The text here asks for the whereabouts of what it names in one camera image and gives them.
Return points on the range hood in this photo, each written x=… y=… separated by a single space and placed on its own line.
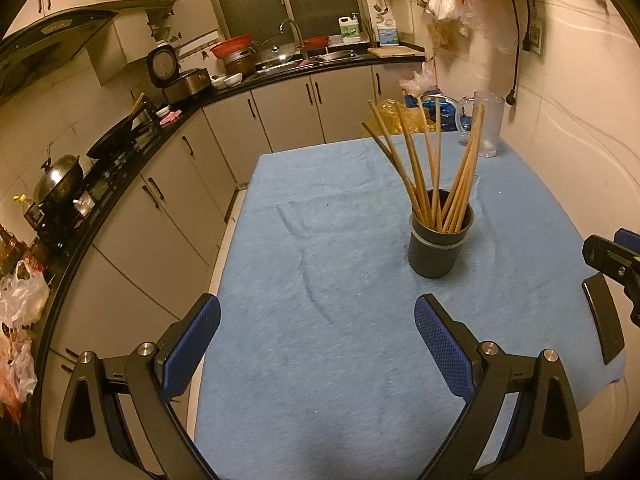
x=46 y=45

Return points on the blue towel mat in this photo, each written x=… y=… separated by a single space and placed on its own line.
x=317 y=370

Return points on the white detergent bottle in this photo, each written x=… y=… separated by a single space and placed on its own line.
x=387 y=33

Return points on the white plastic bag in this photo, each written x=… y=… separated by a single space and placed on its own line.
x=24 y=293

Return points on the glass pot lid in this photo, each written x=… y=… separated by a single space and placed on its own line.
x=276 y=50

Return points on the kitchen faucet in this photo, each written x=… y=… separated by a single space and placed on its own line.
x=297 y=35

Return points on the clear plastic measuring jug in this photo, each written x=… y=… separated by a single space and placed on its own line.
x=493 y=106

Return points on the yellow plastic bag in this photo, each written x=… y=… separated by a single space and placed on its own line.
x=415 y=120

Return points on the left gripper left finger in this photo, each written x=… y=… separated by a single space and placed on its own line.
x=157 y=373

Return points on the wooden cutting board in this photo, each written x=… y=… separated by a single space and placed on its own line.
x=396 y=52

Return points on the black frying pan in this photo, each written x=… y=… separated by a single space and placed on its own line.
x=110 y=143

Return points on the black utensil holder cup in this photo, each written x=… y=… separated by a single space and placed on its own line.
x=432 y=254

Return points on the green label bottle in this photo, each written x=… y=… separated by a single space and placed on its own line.
x=350 y=28

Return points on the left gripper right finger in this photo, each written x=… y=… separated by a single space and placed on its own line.
x=482 y=380

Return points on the black wok pot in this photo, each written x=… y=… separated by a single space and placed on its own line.
x=60 y=180

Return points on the red basin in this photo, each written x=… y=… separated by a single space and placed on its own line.
x=227 y=47

